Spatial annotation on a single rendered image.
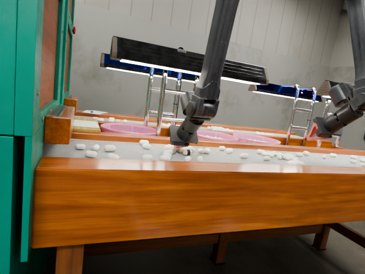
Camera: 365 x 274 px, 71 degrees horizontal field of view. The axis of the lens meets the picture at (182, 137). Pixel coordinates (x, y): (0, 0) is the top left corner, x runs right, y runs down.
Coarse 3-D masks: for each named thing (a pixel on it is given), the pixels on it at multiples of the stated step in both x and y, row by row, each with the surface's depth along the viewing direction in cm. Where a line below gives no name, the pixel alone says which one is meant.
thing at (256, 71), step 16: (112, 48) 81; (128, 48) 83; (144, 48) 86; (160, 48) 88; (160, 64) 87; (176, 64) 89; (192, 64) 91; (224, 64) 97; (240, 64) 101; (256, 80) 102
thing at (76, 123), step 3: (75, 120) 113; (78, 120) 114; (81, 120) 116; (75, 123) 105; (78, 123) 106; (81, 123) 107; (84, 123) 108; (87, 123) 109; (90, 123) 110; (93, 123) 111; (96, 123) 112; (78, 126) 100; (81, 126) 101; (84, 126) 102; (87, 126) 103; (90, 126) 103; (93, 126) 104; (96, 126) 105
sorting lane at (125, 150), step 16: (112, 144) 95; (128, 144) 99; (160, 144) 106; (176, 160) 84; (192, 160) 87; (208, 160) 90; (224, 160) 94; (240, 160) 97; (256, 160) 101; (272, 160) 105; (288, 160) 110; (304, 160) 115; (320, 160) 120; (336, 160) 126
